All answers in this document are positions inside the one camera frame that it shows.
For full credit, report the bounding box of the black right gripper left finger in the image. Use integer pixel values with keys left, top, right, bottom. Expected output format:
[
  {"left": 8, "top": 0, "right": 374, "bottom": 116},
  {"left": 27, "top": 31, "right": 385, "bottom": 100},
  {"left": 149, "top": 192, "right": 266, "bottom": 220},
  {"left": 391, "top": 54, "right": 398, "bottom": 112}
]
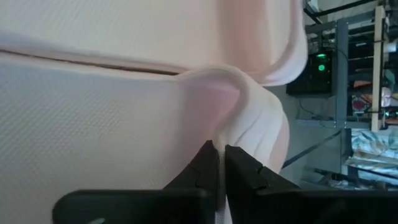
[{"left": 52, "top": 139, "right": 222, "bottom": 224}]

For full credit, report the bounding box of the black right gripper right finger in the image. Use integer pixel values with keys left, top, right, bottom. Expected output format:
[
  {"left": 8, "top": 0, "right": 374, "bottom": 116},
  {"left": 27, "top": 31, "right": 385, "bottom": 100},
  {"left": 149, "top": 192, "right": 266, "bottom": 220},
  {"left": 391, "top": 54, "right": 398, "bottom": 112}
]
[{"left": 224, "top": 144, "right": 398, "bottom": 224}]

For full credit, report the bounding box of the pink rubber slide sandal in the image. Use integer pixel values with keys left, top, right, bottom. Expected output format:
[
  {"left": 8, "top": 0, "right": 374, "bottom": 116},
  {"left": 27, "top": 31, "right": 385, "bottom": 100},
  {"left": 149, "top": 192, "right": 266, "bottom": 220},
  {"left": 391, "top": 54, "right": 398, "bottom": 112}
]
[
  {"left": 0, "top": 51, "right": 290, "bottom": 224},
  {"left": 0, "top": 0, "right": 309, "bottom": 87}
]

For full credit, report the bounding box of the blue patterned cloth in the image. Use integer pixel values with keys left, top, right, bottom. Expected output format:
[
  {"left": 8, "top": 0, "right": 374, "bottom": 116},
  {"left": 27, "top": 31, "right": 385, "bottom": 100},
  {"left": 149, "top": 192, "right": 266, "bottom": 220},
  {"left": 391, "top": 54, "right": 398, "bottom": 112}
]
[{"left": 343, "top": 128, "right": 398, "bottom": 180}]

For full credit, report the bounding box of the black computer tower green light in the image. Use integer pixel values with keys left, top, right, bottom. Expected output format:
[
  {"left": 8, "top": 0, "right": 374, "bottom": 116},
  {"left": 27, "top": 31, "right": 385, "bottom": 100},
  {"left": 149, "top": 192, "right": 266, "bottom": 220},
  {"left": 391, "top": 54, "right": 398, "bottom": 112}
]
[{"left": 285, "top": 51, "right": 333, "bottom": 96}]

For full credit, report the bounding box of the grey metal storage rack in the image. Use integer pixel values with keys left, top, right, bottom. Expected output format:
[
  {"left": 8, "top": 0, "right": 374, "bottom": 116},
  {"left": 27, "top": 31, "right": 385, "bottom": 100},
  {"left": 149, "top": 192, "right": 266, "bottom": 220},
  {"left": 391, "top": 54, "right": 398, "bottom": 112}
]
[{"left": 295, "top": 6, "right": 398, "bottom": 131}]

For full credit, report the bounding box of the light wooden post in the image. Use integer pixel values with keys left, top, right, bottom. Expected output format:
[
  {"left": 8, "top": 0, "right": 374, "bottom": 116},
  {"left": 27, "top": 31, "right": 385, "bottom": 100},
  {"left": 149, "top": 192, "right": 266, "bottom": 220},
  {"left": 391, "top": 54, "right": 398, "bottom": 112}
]
[{"left": 371, "top": 5, "right": 387, "bottom": 131}]

